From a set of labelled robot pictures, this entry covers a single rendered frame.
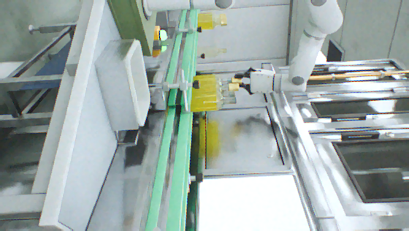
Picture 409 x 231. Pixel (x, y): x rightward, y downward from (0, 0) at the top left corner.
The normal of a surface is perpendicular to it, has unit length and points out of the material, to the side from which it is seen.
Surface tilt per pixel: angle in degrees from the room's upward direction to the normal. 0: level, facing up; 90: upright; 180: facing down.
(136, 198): 90
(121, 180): 90
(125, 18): 90
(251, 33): 90
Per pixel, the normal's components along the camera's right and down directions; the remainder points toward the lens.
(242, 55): 0.00, 0.54
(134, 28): 0.03, 0.84
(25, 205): -0.07, -0.54
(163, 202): -0.07, -0.84
